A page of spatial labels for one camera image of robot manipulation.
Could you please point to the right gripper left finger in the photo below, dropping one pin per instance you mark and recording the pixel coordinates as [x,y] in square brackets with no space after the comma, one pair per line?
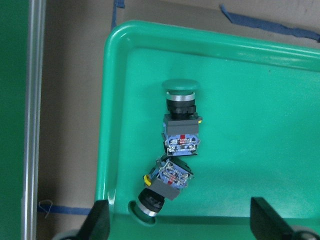
[97,224]

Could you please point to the green plastic tray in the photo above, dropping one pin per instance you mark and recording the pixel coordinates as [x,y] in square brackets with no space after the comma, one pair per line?
[259,137]

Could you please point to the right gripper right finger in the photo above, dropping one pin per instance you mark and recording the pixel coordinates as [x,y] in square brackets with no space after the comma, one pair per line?
[267,224]

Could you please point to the green push button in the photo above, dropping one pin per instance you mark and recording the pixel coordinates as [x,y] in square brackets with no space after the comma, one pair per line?
[181,123]
[165,181]

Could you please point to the green conveyor belt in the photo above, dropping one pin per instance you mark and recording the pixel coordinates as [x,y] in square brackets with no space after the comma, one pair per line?
[22,26]

